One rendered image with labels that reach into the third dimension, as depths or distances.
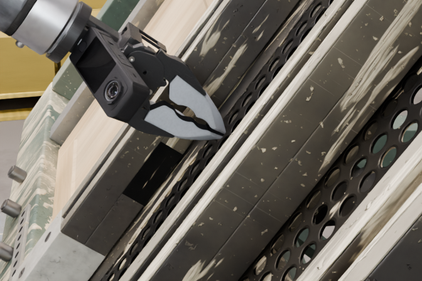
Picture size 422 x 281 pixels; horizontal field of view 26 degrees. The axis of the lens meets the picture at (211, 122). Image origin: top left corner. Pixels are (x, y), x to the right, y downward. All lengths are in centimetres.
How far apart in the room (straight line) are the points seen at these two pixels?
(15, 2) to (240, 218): 33
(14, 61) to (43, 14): 315
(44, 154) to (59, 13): 75
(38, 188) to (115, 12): 50
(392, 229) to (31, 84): 365
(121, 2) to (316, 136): 117
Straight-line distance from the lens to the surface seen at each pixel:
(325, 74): 76
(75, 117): 173
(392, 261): 54
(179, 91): 99
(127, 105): 90
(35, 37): 96
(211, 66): 110
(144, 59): 97
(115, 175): 115
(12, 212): 158
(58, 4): 96
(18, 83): 414
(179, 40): 140
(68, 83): 197
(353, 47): 76
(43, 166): 164
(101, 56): 94
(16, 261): 140
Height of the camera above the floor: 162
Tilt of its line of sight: 23 degrees down
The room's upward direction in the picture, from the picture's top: straight up
